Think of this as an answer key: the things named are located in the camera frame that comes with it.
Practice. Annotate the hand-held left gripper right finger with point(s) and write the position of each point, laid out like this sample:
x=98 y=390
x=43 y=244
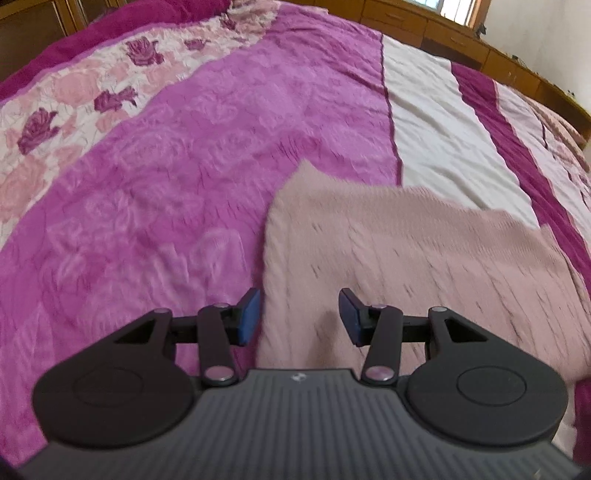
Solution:
x=348 y=318

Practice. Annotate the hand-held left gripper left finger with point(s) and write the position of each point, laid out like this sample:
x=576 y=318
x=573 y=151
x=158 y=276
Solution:
x=249 y=318

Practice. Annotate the pink knit sweater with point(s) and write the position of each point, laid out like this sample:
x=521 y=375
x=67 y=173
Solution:
x=392 y=240

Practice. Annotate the purple floral striped bedspread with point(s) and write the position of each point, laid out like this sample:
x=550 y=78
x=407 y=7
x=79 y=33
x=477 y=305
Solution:
x=161 y=184

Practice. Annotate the long wooden cabinet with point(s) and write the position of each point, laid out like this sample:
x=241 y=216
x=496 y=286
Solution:
x=461 y=41

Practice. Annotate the magenta plush pillow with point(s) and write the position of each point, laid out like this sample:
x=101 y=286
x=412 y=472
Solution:
x=152 y=16

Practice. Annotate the window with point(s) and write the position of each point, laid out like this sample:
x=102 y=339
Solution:
x=455 y=8

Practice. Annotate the dark wooden headboard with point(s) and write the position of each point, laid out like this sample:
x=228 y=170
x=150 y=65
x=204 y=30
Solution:
x=37 y=32

